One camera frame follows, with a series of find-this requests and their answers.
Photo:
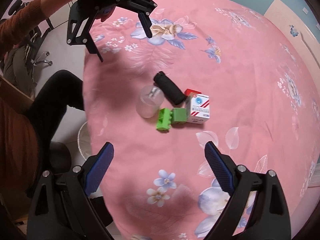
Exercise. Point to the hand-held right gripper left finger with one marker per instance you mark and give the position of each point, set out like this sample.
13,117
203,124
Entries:
100,170

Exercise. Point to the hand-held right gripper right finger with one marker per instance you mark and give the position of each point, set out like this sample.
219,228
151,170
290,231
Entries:
220,170

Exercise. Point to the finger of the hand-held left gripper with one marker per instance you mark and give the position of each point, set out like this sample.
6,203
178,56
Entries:
80,30
145,25

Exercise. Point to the white wastebasket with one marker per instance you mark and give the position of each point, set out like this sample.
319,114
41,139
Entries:
83,140

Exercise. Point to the red and white box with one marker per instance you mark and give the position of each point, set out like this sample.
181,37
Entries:
198,107

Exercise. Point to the dark green plastic block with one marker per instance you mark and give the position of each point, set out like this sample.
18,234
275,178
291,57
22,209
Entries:
180,115

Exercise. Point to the black foam cylinder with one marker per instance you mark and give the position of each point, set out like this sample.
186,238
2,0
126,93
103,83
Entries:
170,90

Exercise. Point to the bright green plastic block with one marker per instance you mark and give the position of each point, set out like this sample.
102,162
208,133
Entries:
163,121

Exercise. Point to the clear plastic cup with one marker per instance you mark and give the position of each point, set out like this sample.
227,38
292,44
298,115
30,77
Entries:
147,105

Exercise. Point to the person's left forearm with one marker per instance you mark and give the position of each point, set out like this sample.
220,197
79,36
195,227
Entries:
25,17

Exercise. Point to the person's left hand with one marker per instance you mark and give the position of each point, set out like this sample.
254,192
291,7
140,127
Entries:
105,16

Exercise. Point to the black office chair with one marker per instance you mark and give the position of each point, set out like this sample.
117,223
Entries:
42,61

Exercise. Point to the person's black pants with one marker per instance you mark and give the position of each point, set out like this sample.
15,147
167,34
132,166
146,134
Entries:
57,92

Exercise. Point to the person's rust sweater torso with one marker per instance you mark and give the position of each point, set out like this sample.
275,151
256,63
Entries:
15,142

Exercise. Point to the pink floral blanket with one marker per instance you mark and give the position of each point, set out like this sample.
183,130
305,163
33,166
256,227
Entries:
225,80

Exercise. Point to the brown cardboard box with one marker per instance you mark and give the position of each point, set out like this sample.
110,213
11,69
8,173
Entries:
15,92

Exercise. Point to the white bed headboard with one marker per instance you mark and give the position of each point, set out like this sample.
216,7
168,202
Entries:
282,12

